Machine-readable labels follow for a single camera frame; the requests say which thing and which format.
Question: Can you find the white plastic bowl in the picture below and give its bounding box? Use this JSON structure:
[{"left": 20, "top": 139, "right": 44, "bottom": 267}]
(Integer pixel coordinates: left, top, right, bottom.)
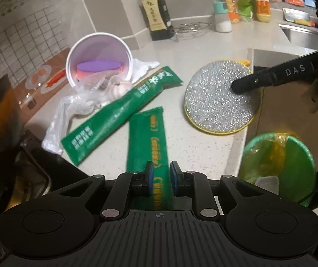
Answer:
[{"left": 65, "top": 32, "right": 133, "bottom": 87}]

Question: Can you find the green snack wrapper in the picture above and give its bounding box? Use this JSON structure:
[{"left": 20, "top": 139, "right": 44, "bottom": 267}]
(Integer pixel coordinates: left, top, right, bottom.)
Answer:
[
  {"left": 61, "top": 66, "right": 182, "bottom": 166},
  {"left": 126, "top": 107, "right": 173, "bottom": 210}
]

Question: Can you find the clear plastic bag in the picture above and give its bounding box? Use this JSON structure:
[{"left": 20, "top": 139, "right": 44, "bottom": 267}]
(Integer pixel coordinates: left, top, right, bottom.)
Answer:
[{"left": 41, "top": 70, "right": 118, "bottom": 155}]

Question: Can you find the soy sauce bottle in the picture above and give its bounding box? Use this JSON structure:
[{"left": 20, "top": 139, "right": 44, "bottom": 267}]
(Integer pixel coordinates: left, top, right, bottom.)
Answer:
[{"left": 140, "top": 0, "right": 174, "bottom": 41}]

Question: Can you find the teal lid salt shaker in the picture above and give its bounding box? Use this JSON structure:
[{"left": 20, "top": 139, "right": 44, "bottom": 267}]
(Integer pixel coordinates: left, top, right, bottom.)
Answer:
[{"left": 213, "top": 1, "right": 232, "bottom": 32}]

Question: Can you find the green trash bin with bag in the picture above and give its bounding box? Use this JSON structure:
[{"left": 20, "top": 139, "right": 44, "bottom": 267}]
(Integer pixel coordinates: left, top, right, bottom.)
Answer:
[{"left": 238, "top": 133, "right": 316, "bottom": 207}]

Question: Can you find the yellow sauce bottle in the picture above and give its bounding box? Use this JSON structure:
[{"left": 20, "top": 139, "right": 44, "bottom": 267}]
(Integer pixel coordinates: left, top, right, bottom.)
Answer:
[{"left": 255, "top": 0, "right": 271, "bottom": 23}]

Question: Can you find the silver glitter round scrubber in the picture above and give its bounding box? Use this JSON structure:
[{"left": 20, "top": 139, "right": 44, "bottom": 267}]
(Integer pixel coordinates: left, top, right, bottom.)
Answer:
[{"left": 184, "top": 60, "right": 261, "bottom": 135}]

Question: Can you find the steel kitchen sink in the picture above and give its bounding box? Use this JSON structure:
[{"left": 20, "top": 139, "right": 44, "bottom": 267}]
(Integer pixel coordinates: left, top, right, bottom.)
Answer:
[{"left": 279, "top": 24, "right": 318, "bottom": 51}]

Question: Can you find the garlic bulb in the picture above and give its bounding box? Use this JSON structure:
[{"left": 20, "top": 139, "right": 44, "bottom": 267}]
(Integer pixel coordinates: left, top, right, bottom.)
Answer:
[{"left": 108, "top": 81, "right": 133, "bottom": 101}]

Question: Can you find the metal wire trivet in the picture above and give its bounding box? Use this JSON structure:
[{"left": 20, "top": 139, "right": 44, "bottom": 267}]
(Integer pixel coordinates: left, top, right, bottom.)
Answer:
[{"left": 172, "top": 22, "right": 212, "bottom": 42}]

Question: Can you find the cleaver with yellow handle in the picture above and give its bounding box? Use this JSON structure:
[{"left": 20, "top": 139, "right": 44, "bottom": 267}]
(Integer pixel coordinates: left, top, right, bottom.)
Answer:
[{"left": 283, "top": 8, "right": 316, "bottom": 27}]

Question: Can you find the orange cleaner bottle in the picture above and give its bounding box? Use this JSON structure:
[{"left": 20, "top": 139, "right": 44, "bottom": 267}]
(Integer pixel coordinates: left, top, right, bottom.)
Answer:
[{"left": 225, "top": 0, "right": 240, "bottom": 24}]

